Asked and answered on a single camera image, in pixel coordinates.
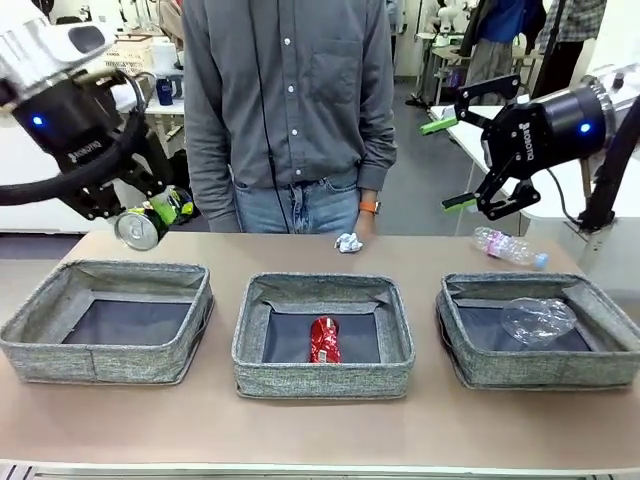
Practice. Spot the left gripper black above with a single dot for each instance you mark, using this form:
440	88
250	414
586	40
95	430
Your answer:
65	120

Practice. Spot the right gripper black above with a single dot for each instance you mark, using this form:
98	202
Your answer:
550	130

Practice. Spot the black Pepsi can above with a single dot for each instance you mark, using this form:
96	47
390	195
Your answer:
135	230

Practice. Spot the clear bottle with pink label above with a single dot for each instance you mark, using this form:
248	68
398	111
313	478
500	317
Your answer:
505	248

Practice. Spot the crushed clear plastic cup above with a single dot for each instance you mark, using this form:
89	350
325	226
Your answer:
537	320

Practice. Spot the red Coca-Cola can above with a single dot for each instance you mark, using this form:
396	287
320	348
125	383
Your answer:
325	340

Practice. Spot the person's right forearm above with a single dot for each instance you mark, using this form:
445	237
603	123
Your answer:
205	175

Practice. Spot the person's left forearm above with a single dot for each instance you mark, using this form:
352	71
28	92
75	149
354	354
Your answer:
382	160

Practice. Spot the person's left hand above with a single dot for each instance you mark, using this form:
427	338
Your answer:
369	224

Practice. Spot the black backpack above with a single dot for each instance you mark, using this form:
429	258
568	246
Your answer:
176	167

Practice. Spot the white desk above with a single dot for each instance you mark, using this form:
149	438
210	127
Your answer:
165	109

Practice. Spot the orange wrist watch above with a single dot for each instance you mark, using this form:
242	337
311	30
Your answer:
370	207

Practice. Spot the dark blue tumbler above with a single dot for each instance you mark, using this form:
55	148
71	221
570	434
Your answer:
164	92

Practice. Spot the white table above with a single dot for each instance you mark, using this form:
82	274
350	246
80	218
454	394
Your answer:
550	209

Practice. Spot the crumpled white paper ball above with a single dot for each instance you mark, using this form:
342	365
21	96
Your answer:
348	242

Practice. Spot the white plastic jug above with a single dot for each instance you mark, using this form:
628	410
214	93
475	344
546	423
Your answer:
162	55

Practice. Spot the background person in blue jacket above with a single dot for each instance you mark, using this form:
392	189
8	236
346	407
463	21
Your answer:
500	30

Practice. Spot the white humanoid robot figure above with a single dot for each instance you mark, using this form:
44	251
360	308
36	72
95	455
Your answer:
447	12

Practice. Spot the person in grey shirt, jeans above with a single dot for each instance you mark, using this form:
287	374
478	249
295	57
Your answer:
300	100

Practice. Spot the background person in beige coat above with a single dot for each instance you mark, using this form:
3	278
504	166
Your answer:
172	20

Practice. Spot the background person in plaid shirt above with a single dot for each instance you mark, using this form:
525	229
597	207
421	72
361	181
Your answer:
570	30

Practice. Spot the grey fabric basket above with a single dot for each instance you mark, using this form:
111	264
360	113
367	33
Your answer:
320	380
540	372
125	370

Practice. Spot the left wrist camera white housing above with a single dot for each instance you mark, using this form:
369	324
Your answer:
125	95

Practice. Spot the aluminium table frame rail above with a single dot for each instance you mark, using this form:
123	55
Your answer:
320	474

